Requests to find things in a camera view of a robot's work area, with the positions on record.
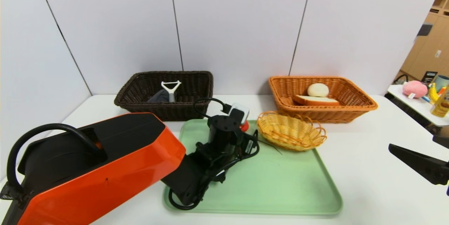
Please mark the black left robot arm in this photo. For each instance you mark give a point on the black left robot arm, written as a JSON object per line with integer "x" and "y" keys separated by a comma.
{"x": 87, "y": 169}

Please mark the light green plastic tray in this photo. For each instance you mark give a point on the light green plastic tray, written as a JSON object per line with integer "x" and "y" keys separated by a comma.
{"x": 280, "y": 183}

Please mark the pink plush toy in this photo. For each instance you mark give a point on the pink plush toy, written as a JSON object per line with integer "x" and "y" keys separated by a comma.
{"x": 414, "y": 88}

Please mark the white side table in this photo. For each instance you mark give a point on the white side table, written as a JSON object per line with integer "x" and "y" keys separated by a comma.
{"x": 398, "y": 93}

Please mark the large dark brown wicker basket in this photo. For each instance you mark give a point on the large dark brown wicker basket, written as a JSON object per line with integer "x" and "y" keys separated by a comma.
{"x": 193, "y": 88}

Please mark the white bread slice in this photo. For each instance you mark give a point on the white bread slice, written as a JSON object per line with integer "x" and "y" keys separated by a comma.
{"x": 315, "y": 101}

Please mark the small red tomato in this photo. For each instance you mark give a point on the small red tomato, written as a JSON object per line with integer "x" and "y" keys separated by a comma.
{"x": 245, "y": 126}

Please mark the dark grey towel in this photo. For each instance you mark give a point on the dark grey towel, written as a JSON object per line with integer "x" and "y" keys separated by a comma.
{"x": 158, "y": 97}

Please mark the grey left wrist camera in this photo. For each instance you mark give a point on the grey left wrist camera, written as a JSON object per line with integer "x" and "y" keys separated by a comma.
{"x": 240, "y": 111}

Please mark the small yellow wicker basket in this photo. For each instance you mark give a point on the small yellow wicker basket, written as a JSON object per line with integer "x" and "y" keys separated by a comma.
{"x": 291, "y": 132}

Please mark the yellow drink bottle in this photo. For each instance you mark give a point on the yellow drink bottle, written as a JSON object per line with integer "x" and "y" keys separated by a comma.
{"x": 441, "y": 107}

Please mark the white bun with orange top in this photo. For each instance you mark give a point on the white bun with orange top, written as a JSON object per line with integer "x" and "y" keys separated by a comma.
{"x": 318, "y": 90}

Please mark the yellow banana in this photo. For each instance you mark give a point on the yellow banana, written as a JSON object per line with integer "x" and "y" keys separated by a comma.
{"x": 433, "y": 93}

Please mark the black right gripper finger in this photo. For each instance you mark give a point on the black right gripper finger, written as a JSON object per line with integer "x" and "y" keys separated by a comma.
{"x": 421, "y": 163}
{"x": 442, "y": 140}

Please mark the large orange wicker basket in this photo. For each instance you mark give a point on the large orange wicker basket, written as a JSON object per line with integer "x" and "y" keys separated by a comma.
{"x": 322, "y": 114}

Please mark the small black card box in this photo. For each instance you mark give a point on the small black card box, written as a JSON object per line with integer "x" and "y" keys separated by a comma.
{"x": 428, "y": 77}

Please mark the grey box on cabinet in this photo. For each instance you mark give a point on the grey box on cabinet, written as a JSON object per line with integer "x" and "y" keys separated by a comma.
{"x": 424, "y": 30}

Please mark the teal cup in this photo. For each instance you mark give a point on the teal cup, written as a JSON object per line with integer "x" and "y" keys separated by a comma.
{"x": 442, "y": 83}

